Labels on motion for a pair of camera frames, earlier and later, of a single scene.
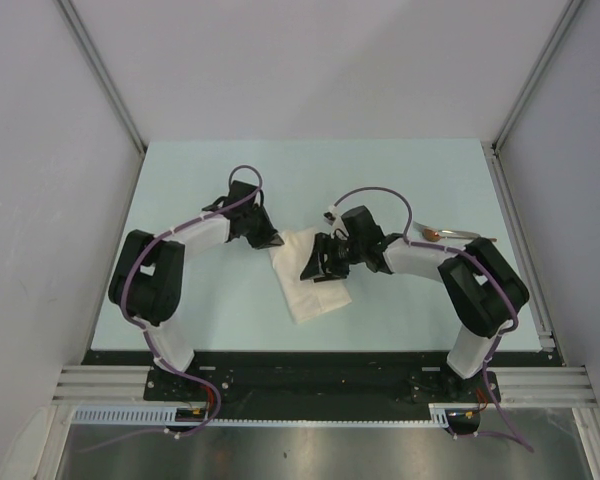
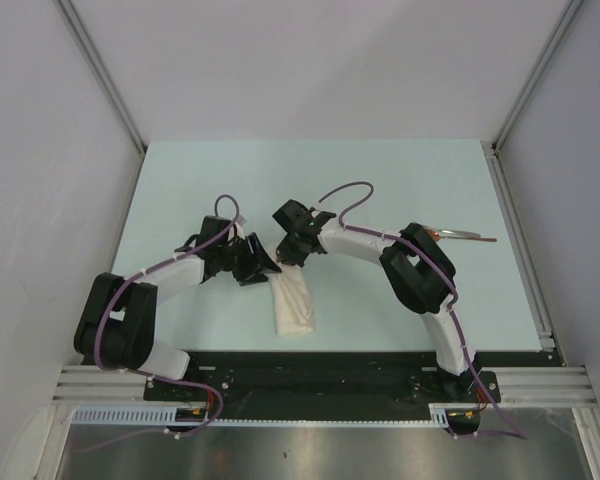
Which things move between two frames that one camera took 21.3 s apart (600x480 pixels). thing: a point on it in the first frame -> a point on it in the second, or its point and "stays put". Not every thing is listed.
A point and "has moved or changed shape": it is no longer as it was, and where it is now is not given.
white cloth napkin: [305, 298] has moved or changed shape
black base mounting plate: [318, 384] stays put
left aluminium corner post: [102, 73] stays put
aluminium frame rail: [553, 386] stays put
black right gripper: [317, 267] -> [286, 256]
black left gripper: [269, 236] -> [260, 262]
